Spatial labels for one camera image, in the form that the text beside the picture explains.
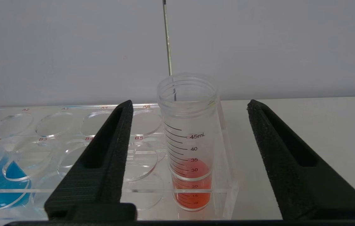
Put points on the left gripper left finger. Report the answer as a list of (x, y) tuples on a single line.
[(105, 175)]

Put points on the clear acrylic test tube rack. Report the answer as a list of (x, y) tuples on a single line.
[(58, 125)]

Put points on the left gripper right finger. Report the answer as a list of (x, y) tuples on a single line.
[(293, 175)]

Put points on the orange pigment test tube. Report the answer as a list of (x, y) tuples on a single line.
[(191, 138)]

